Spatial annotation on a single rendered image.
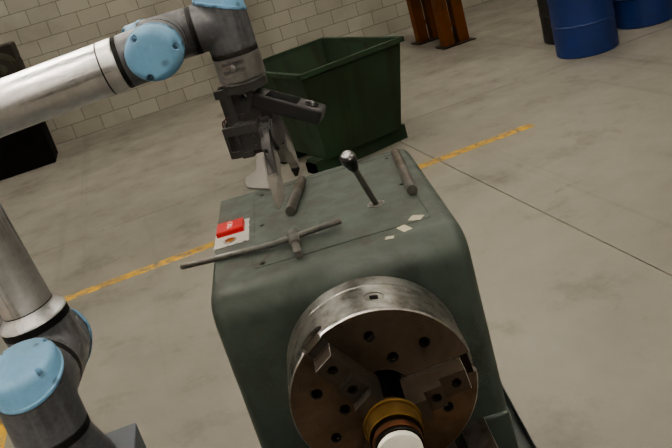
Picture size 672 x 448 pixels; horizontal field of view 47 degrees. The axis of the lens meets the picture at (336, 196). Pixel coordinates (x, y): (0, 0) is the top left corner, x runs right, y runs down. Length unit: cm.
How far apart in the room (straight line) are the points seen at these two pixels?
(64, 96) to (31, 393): 45
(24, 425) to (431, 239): 73
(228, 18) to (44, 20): 997
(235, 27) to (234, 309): 50
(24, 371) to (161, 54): 52
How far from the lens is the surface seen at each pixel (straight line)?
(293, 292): 139
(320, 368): 122
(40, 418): 128
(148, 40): 107
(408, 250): 139
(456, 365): 128
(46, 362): 127
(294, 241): 147
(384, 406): 121
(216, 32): 121
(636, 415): 292
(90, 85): 111
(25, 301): 137
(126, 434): 144
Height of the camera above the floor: 181
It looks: 19 degrees down
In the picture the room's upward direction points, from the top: 16 degrees counter-clockwise
